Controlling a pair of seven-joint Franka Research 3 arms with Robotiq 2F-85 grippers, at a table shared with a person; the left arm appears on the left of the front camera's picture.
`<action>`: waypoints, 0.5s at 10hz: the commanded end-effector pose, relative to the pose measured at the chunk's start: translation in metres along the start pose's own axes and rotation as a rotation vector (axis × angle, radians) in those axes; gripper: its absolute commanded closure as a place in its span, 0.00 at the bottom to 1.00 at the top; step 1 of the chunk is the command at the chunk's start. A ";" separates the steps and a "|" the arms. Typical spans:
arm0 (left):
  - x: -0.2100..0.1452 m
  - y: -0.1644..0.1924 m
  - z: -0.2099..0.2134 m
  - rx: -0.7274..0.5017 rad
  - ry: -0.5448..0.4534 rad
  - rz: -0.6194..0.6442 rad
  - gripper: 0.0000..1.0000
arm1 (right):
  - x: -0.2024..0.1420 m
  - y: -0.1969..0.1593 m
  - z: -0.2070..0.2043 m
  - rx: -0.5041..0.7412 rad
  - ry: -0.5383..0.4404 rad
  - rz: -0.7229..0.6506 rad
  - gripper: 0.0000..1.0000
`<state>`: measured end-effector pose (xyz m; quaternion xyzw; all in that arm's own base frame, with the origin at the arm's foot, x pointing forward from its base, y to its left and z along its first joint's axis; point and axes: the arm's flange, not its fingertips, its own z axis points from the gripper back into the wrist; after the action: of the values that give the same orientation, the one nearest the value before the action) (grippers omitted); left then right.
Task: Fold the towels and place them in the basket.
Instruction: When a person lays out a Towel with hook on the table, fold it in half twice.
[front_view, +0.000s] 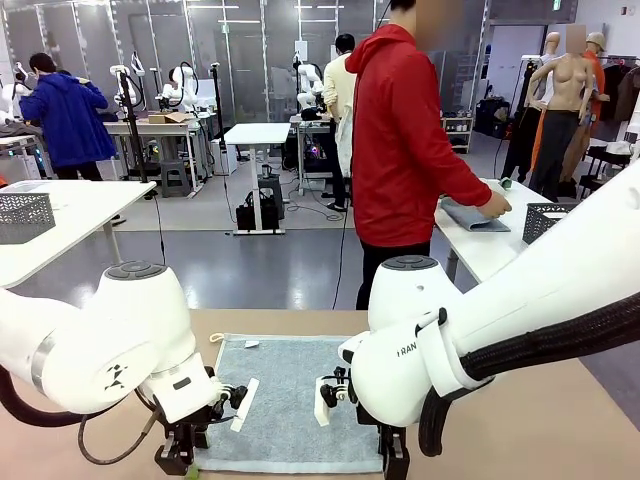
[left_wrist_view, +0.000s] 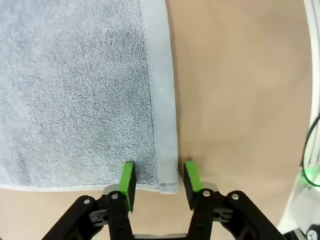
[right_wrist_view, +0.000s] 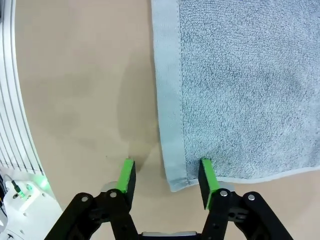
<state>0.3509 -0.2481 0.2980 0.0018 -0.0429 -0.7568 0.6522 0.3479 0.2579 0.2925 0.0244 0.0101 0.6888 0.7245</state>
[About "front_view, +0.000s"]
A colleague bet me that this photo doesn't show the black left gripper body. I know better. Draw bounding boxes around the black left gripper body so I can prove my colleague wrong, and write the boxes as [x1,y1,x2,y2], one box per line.
[159,417,213,450]

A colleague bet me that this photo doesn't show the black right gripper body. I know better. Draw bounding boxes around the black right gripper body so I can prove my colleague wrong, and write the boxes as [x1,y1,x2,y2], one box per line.
[356,406,412,452]

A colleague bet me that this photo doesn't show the light blue towel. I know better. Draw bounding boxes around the light blue towel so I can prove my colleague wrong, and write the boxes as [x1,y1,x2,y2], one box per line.
[197,333,389,474]

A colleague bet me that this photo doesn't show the grey-blue towel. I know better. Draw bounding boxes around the grey-blue towel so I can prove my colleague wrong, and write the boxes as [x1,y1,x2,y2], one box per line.
[439,198,512,234]

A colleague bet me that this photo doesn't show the grey perforated plastic basket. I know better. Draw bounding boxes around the grey perforated plastic basket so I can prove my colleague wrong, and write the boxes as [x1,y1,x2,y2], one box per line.
[522,202,581,246]
[0,192,56,245]

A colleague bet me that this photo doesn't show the white jacket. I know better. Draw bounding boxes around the white jacket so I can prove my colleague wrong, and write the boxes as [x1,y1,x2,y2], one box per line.
[335,107,357,179]

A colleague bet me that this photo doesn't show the blue jacket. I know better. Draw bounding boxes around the blue jacket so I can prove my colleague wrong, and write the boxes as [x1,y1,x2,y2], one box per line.
[18,73,117,169]

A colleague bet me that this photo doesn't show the person's red-sleeved right forearm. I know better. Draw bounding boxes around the person's red-sleeved right forearm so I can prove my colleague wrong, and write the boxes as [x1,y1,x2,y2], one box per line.
[438,162,494,209]

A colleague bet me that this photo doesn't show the person's right hand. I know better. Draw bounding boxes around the person's right hand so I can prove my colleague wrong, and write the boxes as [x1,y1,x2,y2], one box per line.
[478,191,514,221]

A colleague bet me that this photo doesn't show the white side table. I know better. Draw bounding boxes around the white side table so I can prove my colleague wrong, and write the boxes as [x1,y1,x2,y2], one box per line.
[433,178,609,284]
[0,179,158,290]

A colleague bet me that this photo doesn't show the black bags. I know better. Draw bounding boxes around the black bags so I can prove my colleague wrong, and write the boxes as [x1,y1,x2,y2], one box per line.
[235,189,280,232]

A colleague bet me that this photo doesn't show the grey stool beside desk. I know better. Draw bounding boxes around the grey stool beside desk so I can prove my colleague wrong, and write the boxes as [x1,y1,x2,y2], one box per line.
[258,174,286,221]

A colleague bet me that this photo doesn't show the grey plastic step stool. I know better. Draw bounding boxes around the grey plastic step stool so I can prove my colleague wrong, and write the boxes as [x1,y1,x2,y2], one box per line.
[159,160,192,199]

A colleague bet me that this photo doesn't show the white cabinet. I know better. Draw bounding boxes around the white cabinet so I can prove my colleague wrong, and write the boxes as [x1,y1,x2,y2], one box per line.
[209,138,239,176]

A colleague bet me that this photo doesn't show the person in red jacket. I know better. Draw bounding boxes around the person in red jacket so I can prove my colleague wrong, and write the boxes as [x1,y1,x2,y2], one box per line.
[344,0,514,311]

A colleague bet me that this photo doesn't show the white robot desk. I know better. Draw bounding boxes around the white robot desk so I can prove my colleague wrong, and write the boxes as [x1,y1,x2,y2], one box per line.
[288,113,335,197]

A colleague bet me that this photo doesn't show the long white work table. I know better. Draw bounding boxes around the long white work table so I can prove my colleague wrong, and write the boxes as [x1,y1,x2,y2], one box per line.
[102,117,204,194]

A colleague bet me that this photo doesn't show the white standing desk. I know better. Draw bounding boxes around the white standing desk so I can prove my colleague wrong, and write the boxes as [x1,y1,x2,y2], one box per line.
[223,122,292,236]

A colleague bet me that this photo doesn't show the white shoe rack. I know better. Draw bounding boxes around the white shoe rack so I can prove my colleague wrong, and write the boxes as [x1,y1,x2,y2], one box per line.
[442,115,475,155]

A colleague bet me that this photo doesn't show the black tripod stand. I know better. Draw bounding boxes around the black tripod stand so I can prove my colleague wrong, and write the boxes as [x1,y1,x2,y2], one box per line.
[117,69,151,184]

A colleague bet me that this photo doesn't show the open cardboard box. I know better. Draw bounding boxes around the open cardboard box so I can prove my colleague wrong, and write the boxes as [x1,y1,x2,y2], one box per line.
[148,111,194,125]

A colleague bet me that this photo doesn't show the black-haired lab worker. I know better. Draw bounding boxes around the black-haired lab worker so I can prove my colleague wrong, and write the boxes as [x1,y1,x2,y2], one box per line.
[322,33,359,213]
[18,52,117,182]

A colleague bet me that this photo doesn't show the black pole stand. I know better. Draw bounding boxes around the black pole stand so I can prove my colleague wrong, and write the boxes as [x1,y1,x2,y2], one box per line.
[209,62,227,151]

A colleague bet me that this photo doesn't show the beige mannequin with black trousers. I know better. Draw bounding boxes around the beige mannequin with black trousers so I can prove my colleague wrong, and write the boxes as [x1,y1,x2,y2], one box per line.
[528,24,601,202]

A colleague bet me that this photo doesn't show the dark garments on rack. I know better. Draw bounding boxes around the dark garments on rack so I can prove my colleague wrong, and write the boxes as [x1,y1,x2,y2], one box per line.
[599,54,640,126]

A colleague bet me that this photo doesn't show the pale mannequin with dark clothes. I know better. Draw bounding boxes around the pale mannequin with dark clothes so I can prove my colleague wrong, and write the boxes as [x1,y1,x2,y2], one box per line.
[502,31,564,184]

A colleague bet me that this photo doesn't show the mannequin with orange clothes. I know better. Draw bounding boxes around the mannequin with orange clothes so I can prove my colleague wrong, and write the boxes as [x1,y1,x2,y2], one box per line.
[582,31,612,124]

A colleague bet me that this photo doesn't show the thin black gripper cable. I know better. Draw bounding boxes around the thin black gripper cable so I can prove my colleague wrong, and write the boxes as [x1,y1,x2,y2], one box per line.
[77,399,162,466]

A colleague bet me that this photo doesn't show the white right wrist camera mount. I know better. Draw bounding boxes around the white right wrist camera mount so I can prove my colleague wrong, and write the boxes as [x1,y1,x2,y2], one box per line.
[313,366,359,428]

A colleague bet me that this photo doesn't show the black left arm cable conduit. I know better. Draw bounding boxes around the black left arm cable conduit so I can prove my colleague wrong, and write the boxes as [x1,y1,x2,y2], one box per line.
[0,366,117,429]

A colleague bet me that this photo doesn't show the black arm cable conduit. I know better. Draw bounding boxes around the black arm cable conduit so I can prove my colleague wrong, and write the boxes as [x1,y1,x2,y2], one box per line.
[0,366,117,429]
[418,294,640,458]

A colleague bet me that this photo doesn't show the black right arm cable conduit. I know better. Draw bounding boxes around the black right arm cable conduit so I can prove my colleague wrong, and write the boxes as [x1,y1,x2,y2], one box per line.
[418,294,640,458]

